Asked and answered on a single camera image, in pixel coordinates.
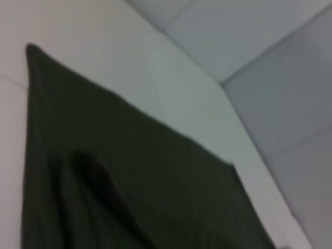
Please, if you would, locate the dark green t-shirt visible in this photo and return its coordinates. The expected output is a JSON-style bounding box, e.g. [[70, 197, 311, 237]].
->
[[22, 43, 277, 249]]

